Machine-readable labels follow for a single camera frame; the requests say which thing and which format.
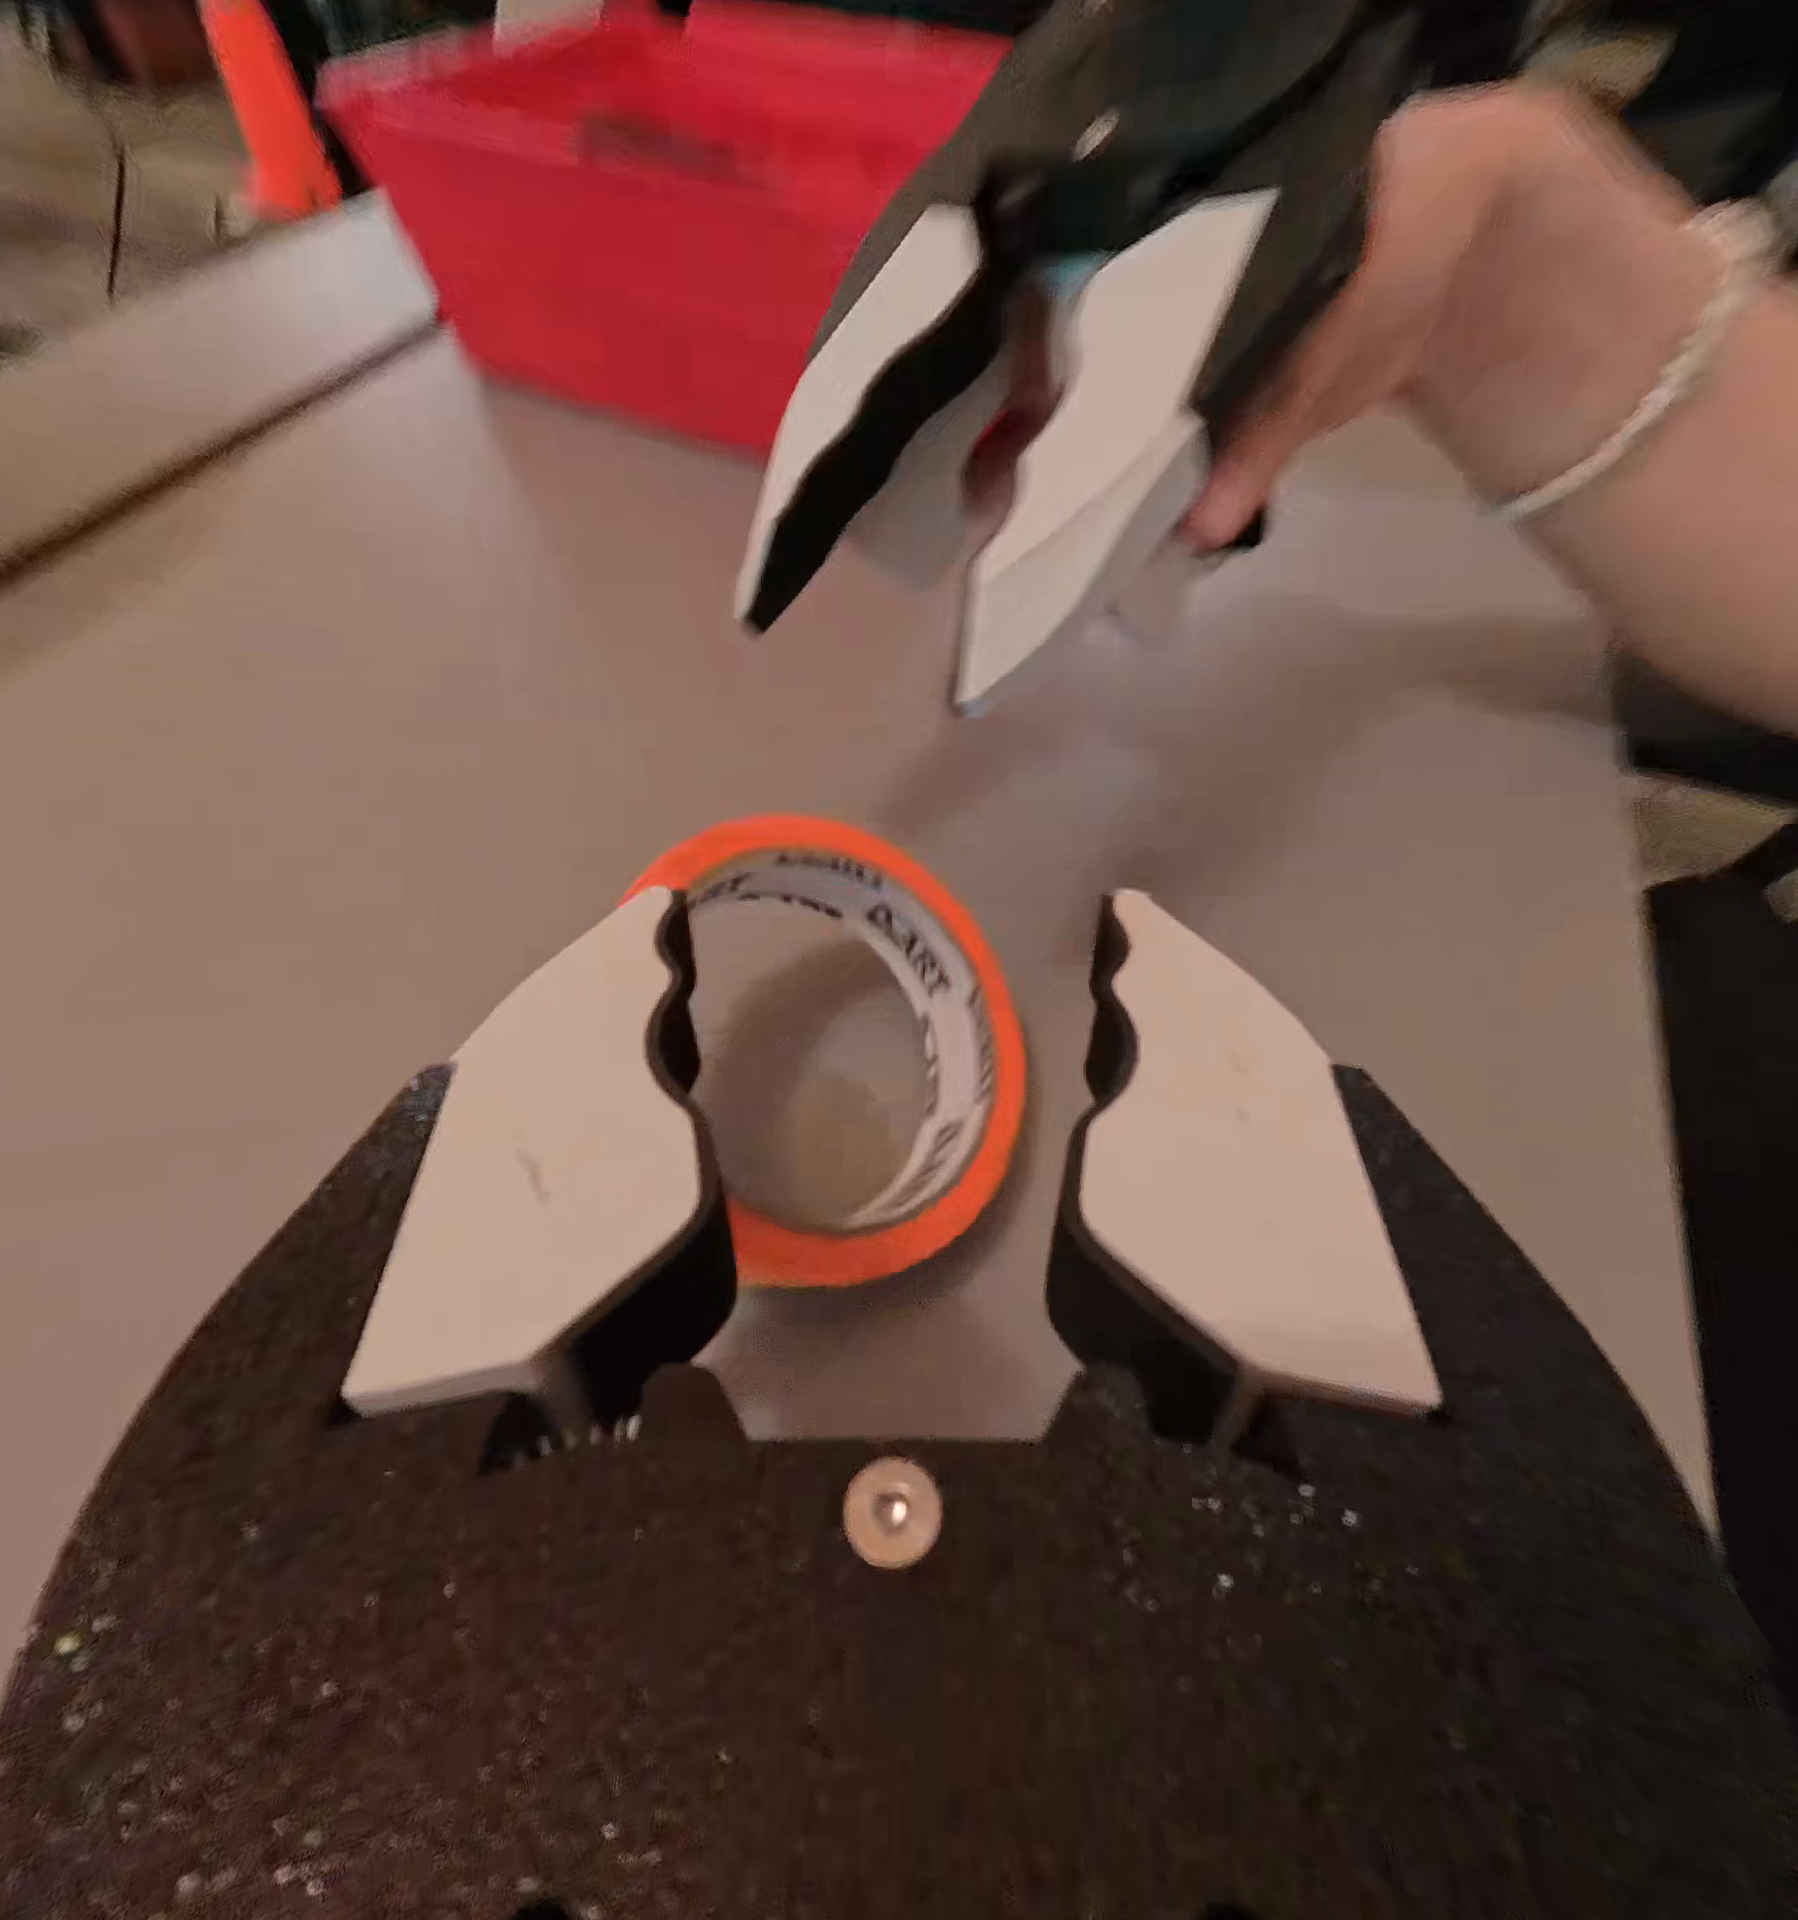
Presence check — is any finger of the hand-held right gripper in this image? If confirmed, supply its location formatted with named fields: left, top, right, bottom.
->
left=736, top=195, right=997, bottom=637
left=955, top=188, right=1283, bottom=717

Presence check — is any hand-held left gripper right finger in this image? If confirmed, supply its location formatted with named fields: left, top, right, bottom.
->
left=1050, top=889, right=1444, bottom=1457

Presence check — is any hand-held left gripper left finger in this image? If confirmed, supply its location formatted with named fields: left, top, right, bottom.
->
left=343, top=889, right=741, bottom=1435

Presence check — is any red plastic bin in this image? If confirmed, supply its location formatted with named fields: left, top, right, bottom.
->
left=320, top=0, right=1008, bottom=461

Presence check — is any orange tape roll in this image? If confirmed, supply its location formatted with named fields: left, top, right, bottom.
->
left=624, top=816, right=1034, bottom=1294

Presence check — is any person's right forearm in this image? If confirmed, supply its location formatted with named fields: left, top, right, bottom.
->
left=1562, top=286, right=1798, bottom=758

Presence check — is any person's right hand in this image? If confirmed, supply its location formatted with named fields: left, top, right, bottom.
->
left=1185, top=85, right=1772, bottom=557

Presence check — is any orange traffic cone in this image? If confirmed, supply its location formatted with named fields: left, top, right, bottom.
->
left=204, top=0, right=343, bottom=221

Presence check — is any white pearl bracelet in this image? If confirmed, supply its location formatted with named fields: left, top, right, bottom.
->
left=1500, top=195, right=1789, bottom=530

